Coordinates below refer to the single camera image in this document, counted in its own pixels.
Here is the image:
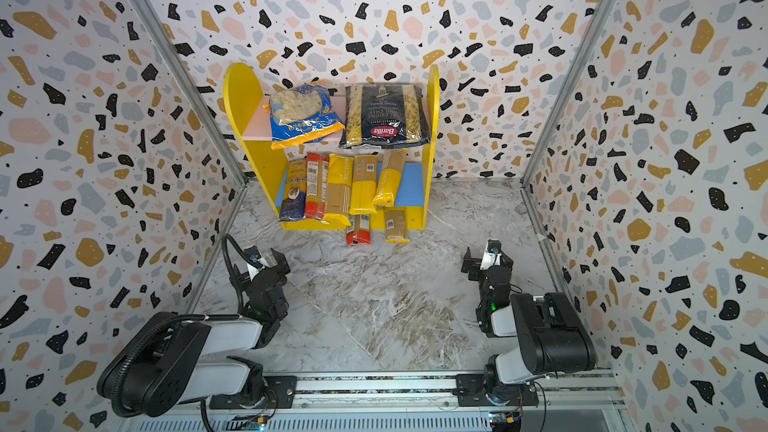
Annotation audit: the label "red spaghetti pack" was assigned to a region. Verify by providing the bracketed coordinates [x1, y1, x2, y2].
[305, 153, 329, 222]
[346, 214, 371, 246]

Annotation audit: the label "yellow spaghetti pack bottom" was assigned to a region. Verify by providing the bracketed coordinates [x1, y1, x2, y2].
[372, 149, 407, 207]

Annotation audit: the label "yellow shelf pink blue boards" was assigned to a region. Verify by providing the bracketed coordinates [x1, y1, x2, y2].
[222, 63, 441, 230]

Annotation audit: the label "blue orange orecchiette bag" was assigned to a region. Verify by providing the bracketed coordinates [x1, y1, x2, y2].
[265, 84, 344, 150]

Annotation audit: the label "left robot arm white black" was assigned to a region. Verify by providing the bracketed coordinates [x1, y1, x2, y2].
[97, 247, 290, 418]

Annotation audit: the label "dark penne pasta bag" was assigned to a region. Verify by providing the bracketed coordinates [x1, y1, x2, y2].
[339, 83, 431, 150]

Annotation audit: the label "blue yellow pasta bag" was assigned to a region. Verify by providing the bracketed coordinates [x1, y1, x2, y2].
[279, 159, 307, 222]

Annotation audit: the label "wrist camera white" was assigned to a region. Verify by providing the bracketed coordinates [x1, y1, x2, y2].
[481, 239, 502, 270]
[243, 246, 269, 280]

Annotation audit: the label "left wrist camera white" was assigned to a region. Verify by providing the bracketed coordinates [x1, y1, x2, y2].
[243, 246, 269, 280]

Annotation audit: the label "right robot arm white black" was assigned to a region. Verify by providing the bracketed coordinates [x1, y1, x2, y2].
[455, 240, 597, 407]

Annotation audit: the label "yellow spaghetti pack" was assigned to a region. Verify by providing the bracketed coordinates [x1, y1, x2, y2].
[372, 149, 407, 207]
[349, 155, 378, 215]
[324, 154, 354, 228]
[384, 208, 410, 244]

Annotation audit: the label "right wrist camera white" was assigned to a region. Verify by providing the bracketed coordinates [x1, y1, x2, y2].
[481, 239, 502, 270]

